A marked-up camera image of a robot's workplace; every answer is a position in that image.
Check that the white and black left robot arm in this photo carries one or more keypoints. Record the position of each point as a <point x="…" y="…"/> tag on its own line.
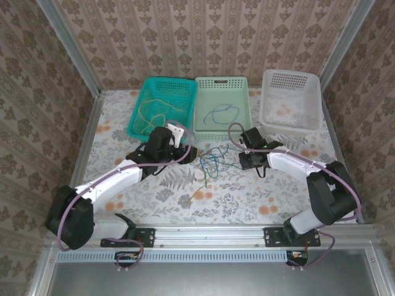
<point x="108" y="182"/>

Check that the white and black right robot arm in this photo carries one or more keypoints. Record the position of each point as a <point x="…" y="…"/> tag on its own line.
<point x="333" y="197"/>

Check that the teal plastic mesh basket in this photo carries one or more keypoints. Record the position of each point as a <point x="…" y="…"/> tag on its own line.
<point x="191" y="101"/>

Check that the mint green plastic basket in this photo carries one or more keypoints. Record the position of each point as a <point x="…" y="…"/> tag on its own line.
<point x="222" y="92"/>

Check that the floral table cloth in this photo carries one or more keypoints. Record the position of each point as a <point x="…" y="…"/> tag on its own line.
<point x="231" y="200"/>

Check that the white plastic mesh basket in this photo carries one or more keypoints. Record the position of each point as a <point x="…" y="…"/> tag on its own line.
<point x="318" y="101"/>

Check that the grey metal panel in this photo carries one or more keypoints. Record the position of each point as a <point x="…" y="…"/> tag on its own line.
<point x="216" y="280"/>

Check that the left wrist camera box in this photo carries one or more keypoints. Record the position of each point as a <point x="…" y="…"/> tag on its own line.
<point x="177" y="132"/>

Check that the aluminium side rail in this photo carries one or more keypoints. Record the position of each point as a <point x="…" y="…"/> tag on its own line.
<point x="336" y="138"/>
<point x="89" y="132"/>

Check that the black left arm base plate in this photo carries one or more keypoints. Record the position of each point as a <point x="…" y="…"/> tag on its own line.
<point x="145" y="237"/>

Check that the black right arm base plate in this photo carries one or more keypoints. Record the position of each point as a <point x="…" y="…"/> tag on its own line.
<point x="273" y="237"/>

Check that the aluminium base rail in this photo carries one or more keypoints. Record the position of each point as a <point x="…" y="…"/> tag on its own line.
<point x="210" y="235"/>

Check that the aluminium frame post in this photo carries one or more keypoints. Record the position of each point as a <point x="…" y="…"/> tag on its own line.
<point x="345" y="46"/>
<point x="71" y="46"/>

